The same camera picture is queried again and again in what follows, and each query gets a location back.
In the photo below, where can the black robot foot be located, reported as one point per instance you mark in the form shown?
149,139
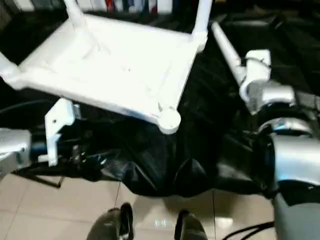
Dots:
112,222
190,225

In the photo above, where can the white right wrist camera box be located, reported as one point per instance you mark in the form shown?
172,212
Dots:
257,70

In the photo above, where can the black table frame leg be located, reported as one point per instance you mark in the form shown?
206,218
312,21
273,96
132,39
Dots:
47,181

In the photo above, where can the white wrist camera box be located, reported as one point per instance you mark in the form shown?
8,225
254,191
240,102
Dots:
257,70
60,117

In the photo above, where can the white plastic table leg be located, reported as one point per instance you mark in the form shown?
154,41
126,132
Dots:
230,52
202,17
75,12
8,70

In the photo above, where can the white plastic table top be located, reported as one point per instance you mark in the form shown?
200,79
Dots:
112,62

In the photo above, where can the white glass-door cabinet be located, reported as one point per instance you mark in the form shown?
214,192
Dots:
137,5

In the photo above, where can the red bottle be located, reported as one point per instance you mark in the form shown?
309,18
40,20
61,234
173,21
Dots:
108,4

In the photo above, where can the black shiny mat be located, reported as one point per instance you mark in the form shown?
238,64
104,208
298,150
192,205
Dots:
200,150

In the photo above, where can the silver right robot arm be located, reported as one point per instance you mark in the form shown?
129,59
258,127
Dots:
295,155

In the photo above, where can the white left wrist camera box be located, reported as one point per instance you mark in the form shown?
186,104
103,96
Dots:
60,117

